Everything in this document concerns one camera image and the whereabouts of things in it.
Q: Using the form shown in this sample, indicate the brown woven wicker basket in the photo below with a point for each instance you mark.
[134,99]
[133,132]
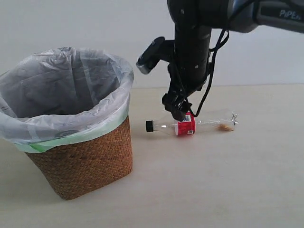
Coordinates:
[78,169]

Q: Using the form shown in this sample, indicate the white green plastic bin liner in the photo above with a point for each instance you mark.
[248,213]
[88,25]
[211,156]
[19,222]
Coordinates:
[63,96]

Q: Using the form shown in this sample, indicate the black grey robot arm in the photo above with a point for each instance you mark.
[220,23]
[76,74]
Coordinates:
[224,16]

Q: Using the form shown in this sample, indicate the red label clear plastic bottle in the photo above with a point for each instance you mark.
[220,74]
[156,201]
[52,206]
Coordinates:
[223,120]

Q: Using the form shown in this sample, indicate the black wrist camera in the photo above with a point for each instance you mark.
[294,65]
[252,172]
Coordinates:
[159,49]

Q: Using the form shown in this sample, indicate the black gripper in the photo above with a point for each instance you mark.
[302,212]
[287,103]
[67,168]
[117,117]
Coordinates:
[191,58]

